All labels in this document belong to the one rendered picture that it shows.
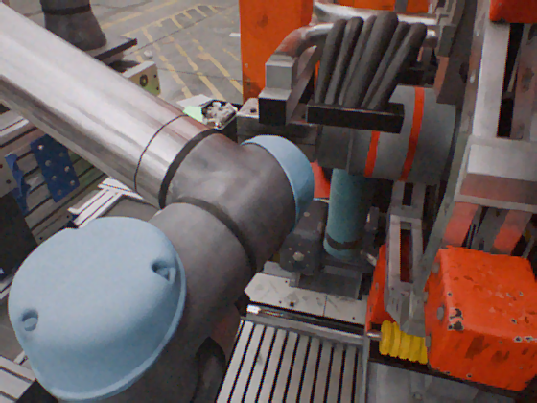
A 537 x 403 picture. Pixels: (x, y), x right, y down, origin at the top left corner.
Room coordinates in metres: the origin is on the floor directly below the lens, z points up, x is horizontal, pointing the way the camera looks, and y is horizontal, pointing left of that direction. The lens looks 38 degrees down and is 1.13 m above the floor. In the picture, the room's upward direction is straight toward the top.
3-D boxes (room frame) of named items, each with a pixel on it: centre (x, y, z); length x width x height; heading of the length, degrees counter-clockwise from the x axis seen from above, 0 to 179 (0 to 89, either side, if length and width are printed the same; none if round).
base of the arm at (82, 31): (1.09, 0.52, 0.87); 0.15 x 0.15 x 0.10
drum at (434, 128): (0.53, -0.19, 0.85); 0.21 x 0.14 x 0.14; 75
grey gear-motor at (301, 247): (0.84, -0.24, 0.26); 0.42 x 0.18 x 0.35; 75
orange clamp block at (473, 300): (0.21, -0.18, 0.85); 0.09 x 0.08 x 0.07; 165
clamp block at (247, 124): (0.40, -0.01, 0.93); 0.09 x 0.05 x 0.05; 75
